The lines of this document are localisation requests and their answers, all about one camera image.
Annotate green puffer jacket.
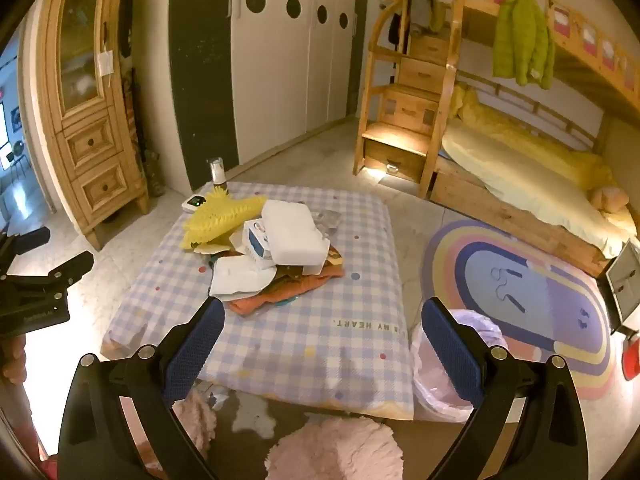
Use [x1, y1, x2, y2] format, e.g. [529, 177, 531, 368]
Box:
[491, 0, 557, 90]

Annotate bin with pink bag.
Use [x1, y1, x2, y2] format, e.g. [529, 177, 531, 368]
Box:
[410, 309, 503, 424]

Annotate grey garment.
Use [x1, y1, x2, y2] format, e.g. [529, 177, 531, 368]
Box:
[407, 0, 451, 34]

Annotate dark patterned bag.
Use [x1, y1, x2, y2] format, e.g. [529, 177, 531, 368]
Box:
[122, 67, 166, 199]

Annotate red round object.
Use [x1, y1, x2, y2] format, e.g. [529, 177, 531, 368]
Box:
[621, 332, 640, 381]

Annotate pink fluffy slipper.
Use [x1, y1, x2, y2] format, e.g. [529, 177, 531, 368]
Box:
[172, 390, 219, 463]

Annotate yellow blanket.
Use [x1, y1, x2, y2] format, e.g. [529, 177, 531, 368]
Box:
[450, 85, 614, 191]

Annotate oval pastel rug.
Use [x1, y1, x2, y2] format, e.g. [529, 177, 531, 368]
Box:
[420, 217, 619, 402]

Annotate white wardrobe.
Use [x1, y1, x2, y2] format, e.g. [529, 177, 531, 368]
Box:
[227, 0, 372, 167]

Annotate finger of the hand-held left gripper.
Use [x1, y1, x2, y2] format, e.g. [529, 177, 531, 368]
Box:
[0, 251, 95, 295]
[0, 226, 52, 267]

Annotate wooden bunk bed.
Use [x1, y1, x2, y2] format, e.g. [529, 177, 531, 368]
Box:
[420, 0, 640, 279]

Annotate black wall panel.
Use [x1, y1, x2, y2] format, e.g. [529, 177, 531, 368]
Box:
[167, 0, 241, 192]

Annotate white foam block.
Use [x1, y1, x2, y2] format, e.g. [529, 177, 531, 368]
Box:
[262, 199, 332, 267]

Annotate orange glove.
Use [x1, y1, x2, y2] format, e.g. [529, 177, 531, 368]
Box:
[227, 247, 346, 316]

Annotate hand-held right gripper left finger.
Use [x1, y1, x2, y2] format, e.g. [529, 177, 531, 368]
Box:
[57, 297, 226, 480]

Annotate white nightstand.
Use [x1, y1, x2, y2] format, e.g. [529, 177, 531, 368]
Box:
[605, 240, 640, 329]

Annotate black hanging garment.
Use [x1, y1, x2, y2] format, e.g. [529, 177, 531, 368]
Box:
[387, 10, 406, 52]

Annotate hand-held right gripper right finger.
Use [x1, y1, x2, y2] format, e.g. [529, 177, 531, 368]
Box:
[421, 297, 591, 480]

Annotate black hanging cloth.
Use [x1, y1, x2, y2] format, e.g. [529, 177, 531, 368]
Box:
[117, 0, 134, 61]

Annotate pale yellow bed sheet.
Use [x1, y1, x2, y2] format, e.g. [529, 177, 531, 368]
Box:
[440, 122, 639, 256]

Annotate wooden stair drawers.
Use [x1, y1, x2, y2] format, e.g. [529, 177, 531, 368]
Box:
[352, 0, 464, 201]

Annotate small white and blue box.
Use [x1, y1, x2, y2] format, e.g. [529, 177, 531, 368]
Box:
[242, 219, 276, 267]

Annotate tall wooden cabinet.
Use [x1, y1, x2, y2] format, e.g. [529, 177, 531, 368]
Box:
[37, 0, 151, 252]

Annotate checkered cloth table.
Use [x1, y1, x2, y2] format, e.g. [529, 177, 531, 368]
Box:
[100, 182, 416, 421]

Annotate beige plush toy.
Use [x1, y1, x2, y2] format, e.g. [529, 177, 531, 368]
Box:
[590, 185, 630, 214]

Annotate person's left hand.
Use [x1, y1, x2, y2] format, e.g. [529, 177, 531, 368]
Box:
[0, 334, 27, 387]

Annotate pink fluffy stool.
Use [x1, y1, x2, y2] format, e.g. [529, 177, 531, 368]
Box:
[265, 416, 404, 480]

